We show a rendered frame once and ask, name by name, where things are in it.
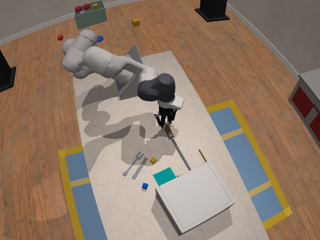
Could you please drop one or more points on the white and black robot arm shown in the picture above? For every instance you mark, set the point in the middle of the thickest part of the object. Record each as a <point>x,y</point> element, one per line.
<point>83,57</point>

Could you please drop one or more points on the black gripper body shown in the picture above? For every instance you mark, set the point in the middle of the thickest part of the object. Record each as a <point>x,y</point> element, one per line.
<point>166,111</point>

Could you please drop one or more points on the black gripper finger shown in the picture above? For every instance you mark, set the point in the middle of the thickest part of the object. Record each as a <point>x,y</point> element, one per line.
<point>171,117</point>
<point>162,122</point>

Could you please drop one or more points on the small blue cube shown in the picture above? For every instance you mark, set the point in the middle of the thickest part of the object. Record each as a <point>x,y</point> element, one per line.
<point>145,186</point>

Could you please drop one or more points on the yellow block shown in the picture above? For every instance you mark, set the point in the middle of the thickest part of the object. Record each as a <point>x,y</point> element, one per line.
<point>153,160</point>

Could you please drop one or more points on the teal square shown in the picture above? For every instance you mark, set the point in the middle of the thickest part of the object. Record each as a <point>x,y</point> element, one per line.
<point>164,176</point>

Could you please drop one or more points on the steel hook with wooden handle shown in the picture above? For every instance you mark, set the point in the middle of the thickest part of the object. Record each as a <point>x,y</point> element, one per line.
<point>170,135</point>

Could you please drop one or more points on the grey flat bar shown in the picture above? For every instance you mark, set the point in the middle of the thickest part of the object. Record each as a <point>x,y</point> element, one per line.
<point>139,168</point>

